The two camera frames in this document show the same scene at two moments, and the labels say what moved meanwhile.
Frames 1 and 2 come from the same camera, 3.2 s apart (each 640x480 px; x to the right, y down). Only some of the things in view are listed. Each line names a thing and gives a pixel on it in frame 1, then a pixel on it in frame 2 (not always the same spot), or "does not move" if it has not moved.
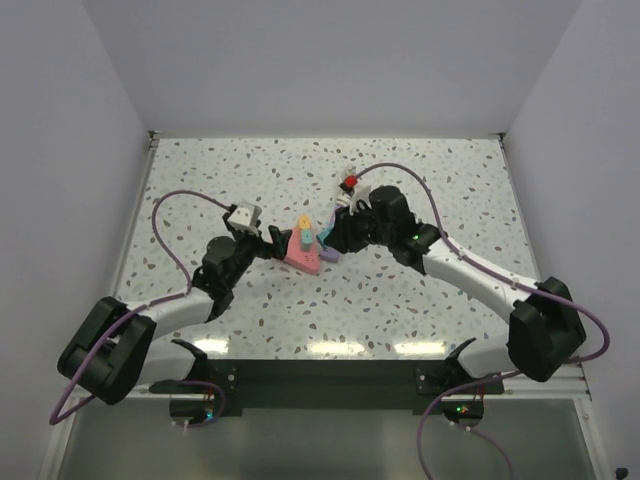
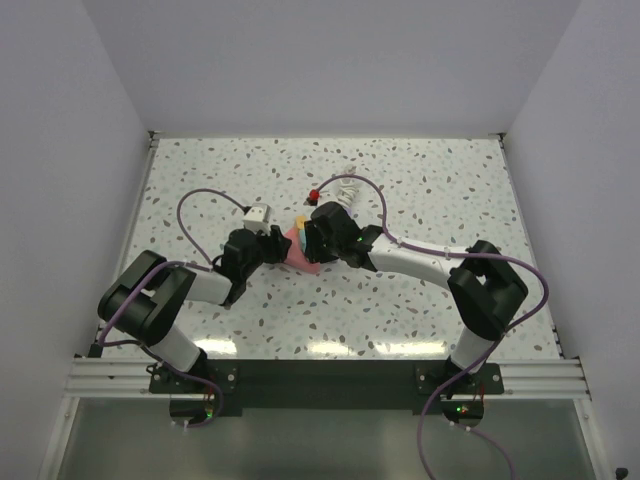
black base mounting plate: [322, 385] does not move
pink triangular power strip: [307, 261] does not move
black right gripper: [342, 238] -> [314, 252]
